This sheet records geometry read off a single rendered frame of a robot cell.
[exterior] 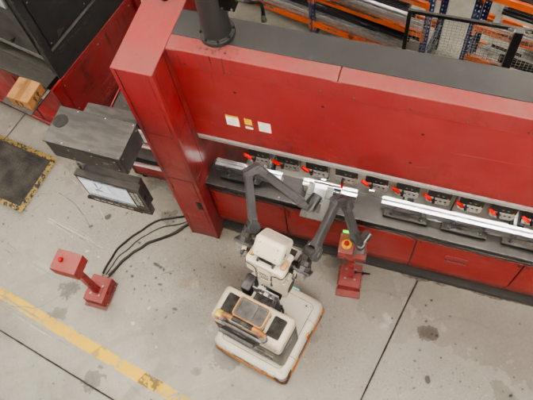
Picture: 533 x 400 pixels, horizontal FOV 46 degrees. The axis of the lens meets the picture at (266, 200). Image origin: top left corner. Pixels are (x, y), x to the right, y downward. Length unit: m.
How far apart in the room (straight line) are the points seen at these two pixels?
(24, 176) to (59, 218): 0.58
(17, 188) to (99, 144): 2.55
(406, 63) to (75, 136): 1.88
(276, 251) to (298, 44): 1.25
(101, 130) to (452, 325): 3.04
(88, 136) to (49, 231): 2.24
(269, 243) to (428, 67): 1.39
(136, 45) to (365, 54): 1.23
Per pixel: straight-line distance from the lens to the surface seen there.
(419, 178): 3.96
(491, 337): 5.24
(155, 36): 3.59
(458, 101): 3.26
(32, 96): 5.23
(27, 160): 6.29
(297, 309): 4.85
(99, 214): 5.77
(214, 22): 3.34
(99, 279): 5.40
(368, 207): 4.49
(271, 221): 4.94
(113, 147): 3.68
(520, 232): 4.49
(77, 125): 3.83
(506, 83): 3.37
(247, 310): 4.22
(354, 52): 3.38
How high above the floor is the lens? 4.94
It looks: 64 degrees down
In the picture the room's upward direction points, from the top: 11 degrees counter-clockwise
